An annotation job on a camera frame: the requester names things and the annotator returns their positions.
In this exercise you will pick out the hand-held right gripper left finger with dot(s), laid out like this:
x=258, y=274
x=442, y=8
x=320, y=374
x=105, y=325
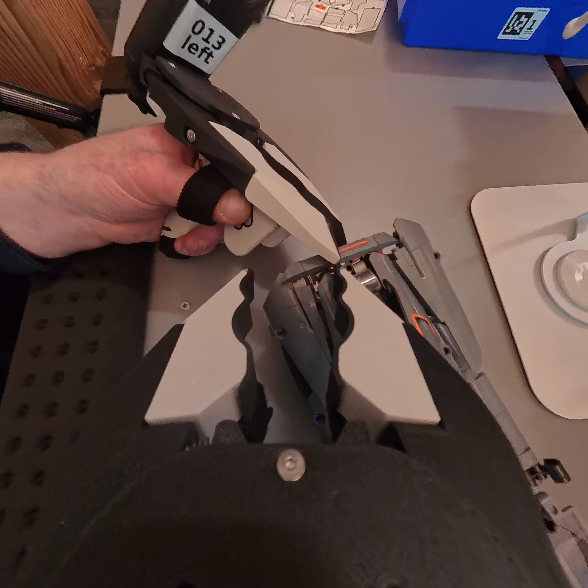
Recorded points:
x=193, y=367

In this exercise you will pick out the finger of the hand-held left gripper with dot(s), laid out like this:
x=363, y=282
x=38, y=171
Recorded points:
x=301, y=177
x=275, y=193

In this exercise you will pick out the person's left forearm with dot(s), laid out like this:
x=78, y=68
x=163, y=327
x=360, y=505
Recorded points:
x=13, y=257

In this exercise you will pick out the white desk stand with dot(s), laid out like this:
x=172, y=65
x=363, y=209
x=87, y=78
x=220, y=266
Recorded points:
x=505, y=321

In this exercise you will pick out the person's left hand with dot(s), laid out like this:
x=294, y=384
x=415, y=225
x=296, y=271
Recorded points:
x=92, y=193

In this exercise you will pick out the grey lego car model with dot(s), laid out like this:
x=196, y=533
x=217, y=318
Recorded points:
x=450, y=321

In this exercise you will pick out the blue plastic bin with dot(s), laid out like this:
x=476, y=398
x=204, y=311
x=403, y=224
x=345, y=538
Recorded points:
x=459, y=27

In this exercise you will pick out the long grey orange-striped lego panel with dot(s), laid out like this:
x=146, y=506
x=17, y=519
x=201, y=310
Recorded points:
x=363, y=250

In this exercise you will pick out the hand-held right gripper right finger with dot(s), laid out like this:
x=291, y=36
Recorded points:
x=390, y=367

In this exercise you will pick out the layered plywood board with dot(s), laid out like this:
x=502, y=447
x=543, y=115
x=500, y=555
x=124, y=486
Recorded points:
x=55, y=46

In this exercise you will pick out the white sticker sheet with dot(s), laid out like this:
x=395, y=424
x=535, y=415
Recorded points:
x=321, y=13

